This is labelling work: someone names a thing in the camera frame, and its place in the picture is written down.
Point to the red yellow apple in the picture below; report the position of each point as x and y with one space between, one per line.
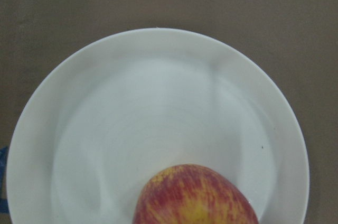
191 193

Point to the white plate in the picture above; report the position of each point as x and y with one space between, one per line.
116 112

